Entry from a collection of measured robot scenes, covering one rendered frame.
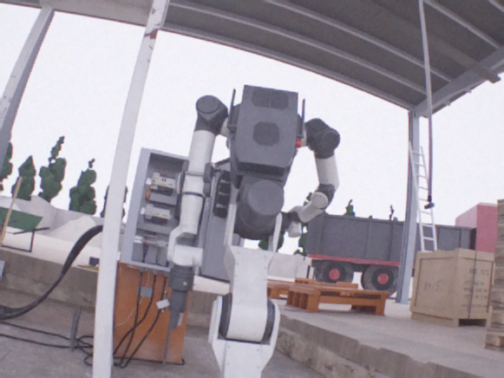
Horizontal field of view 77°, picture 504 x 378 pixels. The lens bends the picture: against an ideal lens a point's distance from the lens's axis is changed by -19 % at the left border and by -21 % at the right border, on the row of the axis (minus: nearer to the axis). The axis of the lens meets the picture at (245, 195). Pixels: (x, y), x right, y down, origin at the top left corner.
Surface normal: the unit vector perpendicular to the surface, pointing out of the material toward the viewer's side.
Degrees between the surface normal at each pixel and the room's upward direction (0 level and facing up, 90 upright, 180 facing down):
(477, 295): 90
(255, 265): 55
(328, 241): 90
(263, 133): 93
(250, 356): 48
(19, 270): 90
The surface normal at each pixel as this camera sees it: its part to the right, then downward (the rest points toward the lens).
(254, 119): 0.03, -0.14
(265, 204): 0.15, -0.37
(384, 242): -0.25, -0.22
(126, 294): 0.38, -0.11
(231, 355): 0.19, -0.77
